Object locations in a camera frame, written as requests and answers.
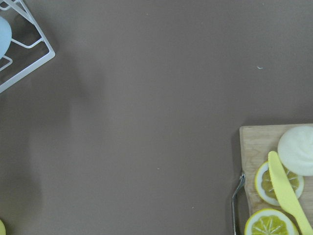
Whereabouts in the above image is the yellow plastic spoon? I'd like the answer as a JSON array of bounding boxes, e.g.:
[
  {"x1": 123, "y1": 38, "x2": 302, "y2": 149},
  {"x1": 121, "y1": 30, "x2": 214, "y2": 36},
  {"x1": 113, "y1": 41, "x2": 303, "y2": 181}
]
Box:
[{"x1": 268, "y1": 151, "x2": 313, "y2": 235}]

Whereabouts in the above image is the bamboo cutting board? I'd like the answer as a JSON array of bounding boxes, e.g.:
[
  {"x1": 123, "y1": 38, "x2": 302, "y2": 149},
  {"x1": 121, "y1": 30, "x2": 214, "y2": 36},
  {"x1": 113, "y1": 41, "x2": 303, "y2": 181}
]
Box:
[{"x1": 240, "y1": 124, "x2": 313, "y2": 235}]

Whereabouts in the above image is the lemon slice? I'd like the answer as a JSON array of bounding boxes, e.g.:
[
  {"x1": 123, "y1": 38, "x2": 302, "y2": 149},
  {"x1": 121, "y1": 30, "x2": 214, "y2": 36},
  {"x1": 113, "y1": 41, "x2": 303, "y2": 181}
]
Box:
[{"x1": 254, "y1": 161, "x2": 304, "y2": 206}]

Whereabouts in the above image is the lemon half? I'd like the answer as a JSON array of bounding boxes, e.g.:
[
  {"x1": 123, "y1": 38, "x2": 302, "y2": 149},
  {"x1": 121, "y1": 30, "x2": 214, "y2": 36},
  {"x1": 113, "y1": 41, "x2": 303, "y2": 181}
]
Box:
[{"x1": 244, "y1": 209, "x2": 299, "y2": 235}]

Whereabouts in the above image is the blue plastic cup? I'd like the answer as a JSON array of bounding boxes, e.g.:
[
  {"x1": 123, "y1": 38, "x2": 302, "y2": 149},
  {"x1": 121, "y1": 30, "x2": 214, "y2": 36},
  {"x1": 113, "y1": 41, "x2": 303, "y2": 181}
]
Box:
[{"x1": 0, "y1": 17, "x2": 12, "y2": 58}]

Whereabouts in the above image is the metal cutting board handle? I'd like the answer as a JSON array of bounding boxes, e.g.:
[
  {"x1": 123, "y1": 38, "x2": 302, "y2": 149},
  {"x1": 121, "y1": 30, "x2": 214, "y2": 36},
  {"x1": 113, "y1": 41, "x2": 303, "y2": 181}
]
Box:
[{"x1": 231, "y1": 171, "x2": 246, "y2": 235}]

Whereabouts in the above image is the white wire cup rack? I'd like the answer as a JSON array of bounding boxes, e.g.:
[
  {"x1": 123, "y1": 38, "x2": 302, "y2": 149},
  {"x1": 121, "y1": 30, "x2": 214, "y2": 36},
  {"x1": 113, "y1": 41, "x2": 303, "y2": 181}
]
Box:
[{"x1": 0, "y1": 0, "x2": 55, "y2": 93}]

